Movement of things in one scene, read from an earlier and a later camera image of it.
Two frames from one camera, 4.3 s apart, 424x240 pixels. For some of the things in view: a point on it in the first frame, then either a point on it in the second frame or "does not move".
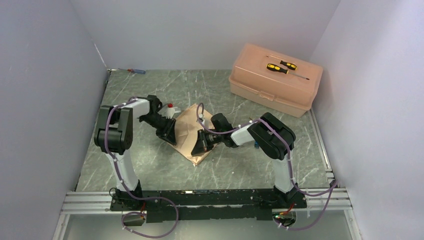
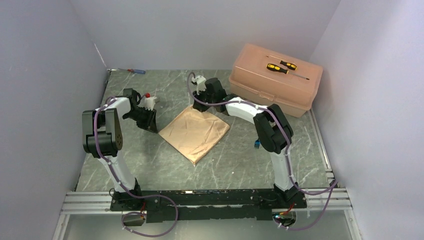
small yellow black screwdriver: [290, 65] does not move
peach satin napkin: [187, 128] does not move
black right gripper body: [208, 139] -> [204, 97]
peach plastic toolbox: [274, 80] does not move
